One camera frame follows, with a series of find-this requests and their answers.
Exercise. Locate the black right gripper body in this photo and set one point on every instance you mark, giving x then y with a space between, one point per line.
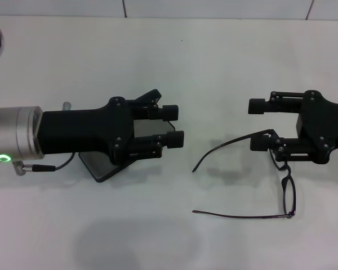
326 126

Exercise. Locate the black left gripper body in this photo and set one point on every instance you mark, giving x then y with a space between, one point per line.
79 132

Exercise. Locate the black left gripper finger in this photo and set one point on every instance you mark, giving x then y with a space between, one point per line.
170 113
176 139

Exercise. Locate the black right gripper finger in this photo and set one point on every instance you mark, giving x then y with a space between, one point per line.
259 107
295 150

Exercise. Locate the black glasses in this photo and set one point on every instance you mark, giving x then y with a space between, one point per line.
288 170

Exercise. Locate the black glasses case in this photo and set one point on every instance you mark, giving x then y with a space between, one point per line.
101 168

